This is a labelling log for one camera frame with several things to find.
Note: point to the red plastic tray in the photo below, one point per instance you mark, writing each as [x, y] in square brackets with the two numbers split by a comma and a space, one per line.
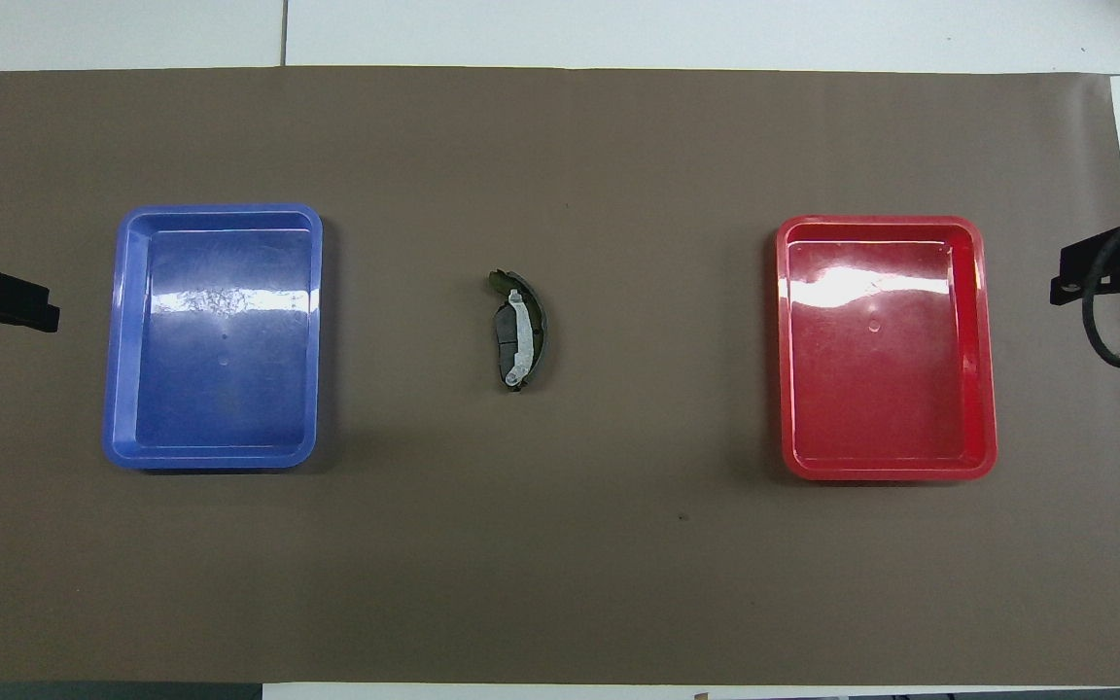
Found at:
[886, 389]

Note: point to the small dark grey brake pad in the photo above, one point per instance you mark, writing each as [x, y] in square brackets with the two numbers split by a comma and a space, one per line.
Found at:
[504, 340]

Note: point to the curved black brake shoe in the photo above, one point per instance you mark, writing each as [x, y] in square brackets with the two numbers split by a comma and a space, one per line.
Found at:
[538, 335]

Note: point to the brown table mat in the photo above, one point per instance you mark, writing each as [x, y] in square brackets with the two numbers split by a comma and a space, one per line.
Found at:
[560, 564]

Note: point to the blue plastic tray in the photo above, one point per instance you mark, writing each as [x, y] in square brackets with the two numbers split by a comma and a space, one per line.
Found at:
[220, 389]

